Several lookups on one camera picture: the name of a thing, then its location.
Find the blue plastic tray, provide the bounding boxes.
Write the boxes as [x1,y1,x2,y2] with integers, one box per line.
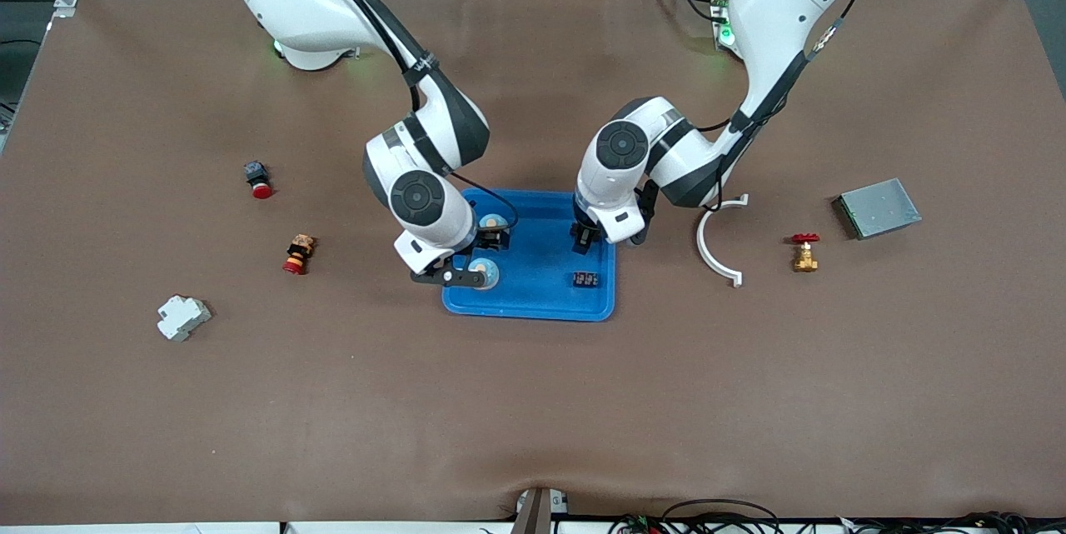
[441,188,617,322]

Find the red button with yellow collar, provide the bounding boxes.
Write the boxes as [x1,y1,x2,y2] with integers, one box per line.
[282,234,316,276]

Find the red button with black body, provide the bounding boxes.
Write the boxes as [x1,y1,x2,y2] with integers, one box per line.
[244,161,274,200]

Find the white circuit breaker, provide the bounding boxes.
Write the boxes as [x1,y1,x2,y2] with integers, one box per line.
[157,294,212,342]

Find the grey metal box module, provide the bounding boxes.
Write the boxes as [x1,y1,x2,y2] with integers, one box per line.
[832,177,923,241]

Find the white half-ring pipe clamp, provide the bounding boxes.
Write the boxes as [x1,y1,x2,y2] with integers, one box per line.
[696,194,750,288]

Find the brass valve with red handle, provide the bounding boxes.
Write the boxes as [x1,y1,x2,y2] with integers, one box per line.
[791,233,821,272]

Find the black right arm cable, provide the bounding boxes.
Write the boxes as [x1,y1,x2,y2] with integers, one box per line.
[298,0,519,232]

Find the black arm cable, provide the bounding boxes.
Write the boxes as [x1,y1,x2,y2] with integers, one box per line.
[298,0,519,232]
[702,0,875,212]

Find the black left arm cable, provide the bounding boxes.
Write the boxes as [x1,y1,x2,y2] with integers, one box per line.
[702,0,875,212]

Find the metal table edge bracket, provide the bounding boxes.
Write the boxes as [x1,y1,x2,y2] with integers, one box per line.
[511,487,570,534]

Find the black looped cable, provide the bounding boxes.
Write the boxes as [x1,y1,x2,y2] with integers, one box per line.
[662,498,784,534]

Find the tangled black cable bundle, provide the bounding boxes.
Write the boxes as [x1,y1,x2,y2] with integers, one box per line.
[841,511,1066,534]

